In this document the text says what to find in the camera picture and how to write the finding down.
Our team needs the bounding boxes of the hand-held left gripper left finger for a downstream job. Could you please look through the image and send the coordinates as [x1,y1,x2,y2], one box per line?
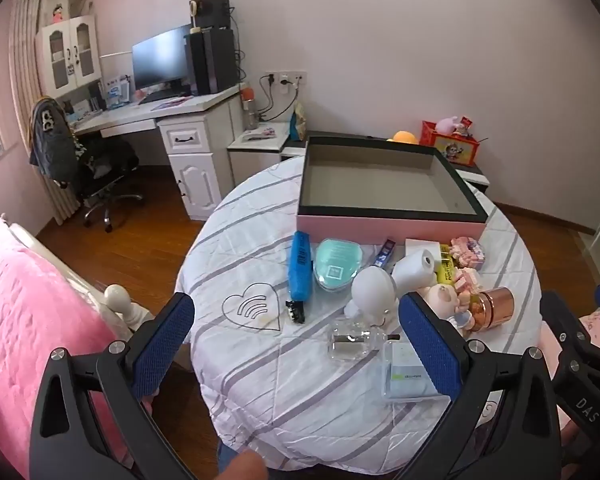
[29,291,198,480]

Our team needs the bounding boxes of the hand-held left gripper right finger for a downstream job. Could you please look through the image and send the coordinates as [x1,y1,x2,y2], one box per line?
[397,290,563,480]

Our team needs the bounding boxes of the pig doll figurine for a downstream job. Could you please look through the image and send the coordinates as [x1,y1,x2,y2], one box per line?
[427,282,473,338]

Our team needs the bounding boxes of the rose gold jar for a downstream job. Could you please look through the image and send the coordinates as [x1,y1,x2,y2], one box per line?
[467,286,516,333]

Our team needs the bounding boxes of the pink and white block figure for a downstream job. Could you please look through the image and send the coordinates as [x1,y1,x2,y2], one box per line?
[452,266,482,293]

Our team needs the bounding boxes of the white round figurine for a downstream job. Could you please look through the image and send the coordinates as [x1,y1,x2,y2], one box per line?
[345,266,398,326]

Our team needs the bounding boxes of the pink box with black rim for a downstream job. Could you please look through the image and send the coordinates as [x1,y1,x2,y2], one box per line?
[296,136,490,261]

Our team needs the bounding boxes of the clear box with blue card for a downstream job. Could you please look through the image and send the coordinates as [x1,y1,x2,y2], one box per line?
[382,340,448,403]

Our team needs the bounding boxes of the white tape roll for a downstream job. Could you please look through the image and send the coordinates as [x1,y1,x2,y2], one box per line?
[392,249,437,295]

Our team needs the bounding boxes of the yellow oblong box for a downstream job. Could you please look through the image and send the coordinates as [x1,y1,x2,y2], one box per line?
[436,244,457,287]

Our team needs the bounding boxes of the round table with striped cloth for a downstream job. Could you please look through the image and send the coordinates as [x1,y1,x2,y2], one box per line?
[174,152,548,471]

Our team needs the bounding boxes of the teal rounded case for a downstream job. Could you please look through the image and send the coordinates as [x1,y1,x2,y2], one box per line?
[314,239,366,292]

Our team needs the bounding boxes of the pink fluffy blanket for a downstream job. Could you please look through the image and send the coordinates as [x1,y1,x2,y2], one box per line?
[0,217,153,480]

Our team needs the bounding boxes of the blue oblong case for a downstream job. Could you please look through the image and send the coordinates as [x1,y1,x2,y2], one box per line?
[288,231,315,303]

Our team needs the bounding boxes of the black office chair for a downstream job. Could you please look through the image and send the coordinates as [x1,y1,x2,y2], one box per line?
[30,97,146,233]

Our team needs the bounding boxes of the white corner desk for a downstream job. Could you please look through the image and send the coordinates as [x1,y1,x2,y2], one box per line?
[67,82,246,221]

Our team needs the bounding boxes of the white radiator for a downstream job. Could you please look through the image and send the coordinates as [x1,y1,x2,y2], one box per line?
[42,180,81,226]

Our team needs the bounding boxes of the red printed crate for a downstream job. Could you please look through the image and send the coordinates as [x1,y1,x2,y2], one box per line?
[421,120,483,166]

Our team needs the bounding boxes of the black printed jacket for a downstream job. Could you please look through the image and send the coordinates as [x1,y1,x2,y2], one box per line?
[29,97,81,181]

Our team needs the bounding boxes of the black keyboard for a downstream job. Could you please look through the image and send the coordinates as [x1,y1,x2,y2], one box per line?
[137,89,191,106]

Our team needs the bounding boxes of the bottle with orange cap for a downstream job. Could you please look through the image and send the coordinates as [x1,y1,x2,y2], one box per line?
[241,87,259,131]

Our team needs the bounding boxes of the blue yellow snack bag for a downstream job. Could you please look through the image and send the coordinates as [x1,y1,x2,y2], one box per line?
[289,102,308,141]

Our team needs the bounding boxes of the blue white boxes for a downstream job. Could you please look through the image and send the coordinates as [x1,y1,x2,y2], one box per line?
[102,74,131,110]

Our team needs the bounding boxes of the black computer monitor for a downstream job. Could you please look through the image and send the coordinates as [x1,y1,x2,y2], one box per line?
[131,24,193,92]

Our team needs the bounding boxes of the black computer tower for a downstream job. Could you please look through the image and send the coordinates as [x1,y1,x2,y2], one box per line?
[184,27,237,96]

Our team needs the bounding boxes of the white hutch cabinet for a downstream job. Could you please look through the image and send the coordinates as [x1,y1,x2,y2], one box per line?
[35,14,103,98]

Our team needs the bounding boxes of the beige striped curtain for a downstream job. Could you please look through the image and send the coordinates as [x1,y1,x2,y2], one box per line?
[7,0,76,226]

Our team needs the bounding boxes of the black speaker box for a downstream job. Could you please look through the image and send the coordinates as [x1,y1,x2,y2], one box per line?
[189,0,231,31]

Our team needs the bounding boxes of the white bed frame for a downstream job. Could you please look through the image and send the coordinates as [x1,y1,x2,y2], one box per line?
[2,212,191,371]

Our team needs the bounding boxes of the black power cables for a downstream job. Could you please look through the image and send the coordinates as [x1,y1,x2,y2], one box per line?
[257,75,301,121]

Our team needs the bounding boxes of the white wall socket strip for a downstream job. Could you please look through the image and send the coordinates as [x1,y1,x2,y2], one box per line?
[265,71,308,86]

